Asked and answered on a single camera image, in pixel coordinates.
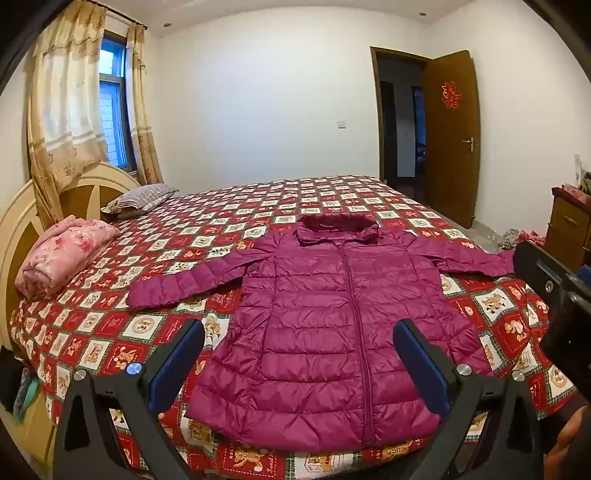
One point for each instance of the wooden cabinet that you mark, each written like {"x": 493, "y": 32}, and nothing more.
{"x": 563, "y": 221}

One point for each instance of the dark wooden door frame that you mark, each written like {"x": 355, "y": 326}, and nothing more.
{"x": 375, "y": 115}

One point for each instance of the brown wooden door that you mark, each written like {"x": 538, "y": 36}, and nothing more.
{"x": 448, "y": 161}

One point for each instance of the dark hanging clothes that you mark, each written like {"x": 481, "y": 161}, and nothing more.
{"x": 14, "y": 378}

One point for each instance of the wide beige floral curtain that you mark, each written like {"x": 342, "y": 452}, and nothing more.
{"x": 60, "y": 92}

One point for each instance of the cream wooden headboard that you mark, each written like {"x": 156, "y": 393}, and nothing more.
{"x": 18, "y": 217}

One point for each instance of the red printed bed quilt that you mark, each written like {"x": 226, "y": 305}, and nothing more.
{"x": 138, "y": 277}

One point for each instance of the red paper door decoration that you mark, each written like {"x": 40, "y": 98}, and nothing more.
{"x": 451, "y": 94}

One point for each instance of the striped grey pillow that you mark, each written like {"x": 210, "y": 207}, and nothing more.
{"x": 138, "y": 198}

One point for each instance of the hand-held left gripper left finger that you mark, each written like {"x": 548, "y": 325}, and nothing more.
{"x": 178, "y": 360}

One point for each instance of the person's right forearm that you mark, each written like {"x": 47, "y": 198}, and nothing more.
{"x": 570, "y": 445}

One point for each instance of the window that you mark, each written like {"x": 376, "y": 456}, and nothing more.
{"x": 111, "y": 106}

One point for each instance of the purple puffer jacket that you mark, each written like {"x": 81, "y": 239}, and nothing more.
{"x": 323, "y": 323}

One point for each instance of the pink folded blanket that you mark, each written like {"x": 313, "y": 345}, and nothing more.
{"x": 64, "y": 249}

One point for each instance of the red patterned cloth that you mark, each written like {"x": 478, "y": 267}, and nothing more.
{"x": 572, "y": 191}

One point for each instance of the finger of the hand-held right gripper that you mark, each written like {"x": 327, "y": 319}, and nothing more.
{"x": 538, "y": 267}

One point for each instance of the pile of clothes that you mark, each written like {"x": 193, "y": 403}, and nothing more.
{"x": 512, "y": 237}

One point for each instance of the narrow beige floral curtain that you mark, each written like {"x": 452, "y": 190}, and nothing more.
{"x": 141, "y": 115}

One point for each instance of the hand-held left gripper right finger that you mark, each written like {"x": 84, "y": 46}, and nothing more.
{"x": 425, "y": 364}

